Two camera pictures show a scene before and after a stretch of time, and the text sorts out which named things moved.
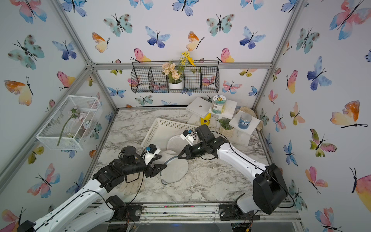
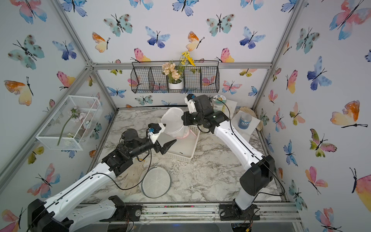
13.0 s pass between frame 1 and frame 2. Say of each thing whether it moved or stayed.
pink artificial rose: stayed
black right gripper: moved
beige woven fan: stayed
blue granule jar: stayed
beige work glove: stayed
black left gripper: moved
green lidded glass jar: stayed
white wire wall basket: stayed
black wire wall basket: stayed
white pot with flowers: stayed
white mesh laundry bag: moved
